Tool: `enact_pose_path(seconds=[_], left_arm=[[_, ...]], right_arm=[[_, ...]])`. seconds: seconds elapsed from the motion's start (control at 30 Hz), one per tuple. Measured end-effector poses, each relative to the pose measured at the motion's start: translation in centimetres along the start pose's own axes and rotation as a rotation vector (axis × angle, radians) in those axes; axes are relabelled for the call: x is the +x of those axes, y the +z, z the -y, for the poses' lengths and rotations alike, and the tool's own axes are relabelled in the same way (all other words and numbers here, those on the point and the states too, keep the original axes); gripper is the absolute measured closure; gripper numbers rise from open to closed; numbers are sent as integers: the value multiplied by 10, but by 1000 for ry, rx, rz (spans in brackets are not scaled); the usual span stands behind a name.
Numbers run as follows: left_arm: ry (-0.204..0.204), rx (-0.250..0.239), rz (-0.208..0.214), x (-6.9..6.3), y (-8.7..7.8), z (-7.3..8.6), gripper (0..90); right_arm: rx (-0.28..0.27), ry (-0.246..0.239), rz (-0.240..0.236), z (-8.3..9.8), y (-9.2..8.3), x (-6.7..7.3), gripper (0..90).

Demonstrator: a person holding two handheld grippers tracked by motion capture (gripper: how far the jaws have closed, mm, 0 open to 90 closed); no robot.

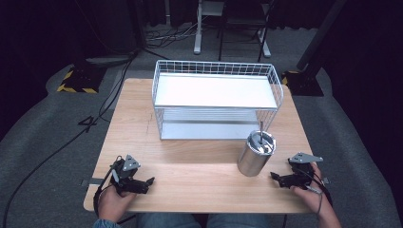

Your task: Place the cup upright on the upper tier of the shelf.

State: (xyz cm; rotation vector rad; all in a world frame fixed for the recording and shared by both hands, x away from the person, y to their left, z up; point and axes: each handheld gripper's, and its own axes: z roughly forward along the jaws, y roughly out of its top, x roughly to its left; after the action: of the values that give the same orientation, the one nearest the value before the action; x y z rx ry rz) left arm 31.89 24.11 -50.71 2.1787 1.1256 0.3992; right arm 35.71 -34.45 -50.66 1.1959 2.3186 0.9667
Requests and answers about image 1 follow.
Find black stand with striped base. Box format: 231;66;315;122
280;0;348;98

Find grey tape strip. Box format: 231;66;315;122
79;178;105;187

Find long black floor cable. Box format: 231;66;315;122
0;50;139;228

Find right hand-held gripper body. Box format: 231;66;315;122
284;152;324;191

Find stainless steel cup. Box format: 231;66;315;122
237;129;278;178

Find person's left hand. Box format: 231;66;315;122
97;184;138;222

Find white wire shelf rack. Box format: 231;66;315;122
151;59;285;142

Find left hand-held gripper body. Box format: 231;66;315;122
108;154;146;195

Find black metal frame stand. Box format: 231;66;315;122
218;0;276;63

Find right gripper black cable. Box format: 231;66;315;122
298;166;335;220

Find person's right hand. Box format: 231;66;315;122
290;161;331;217

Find bundle of floor cables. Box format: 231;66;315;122
145;22;207;50

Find black yellow striped stand base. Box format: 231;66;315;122
56;64;107;95

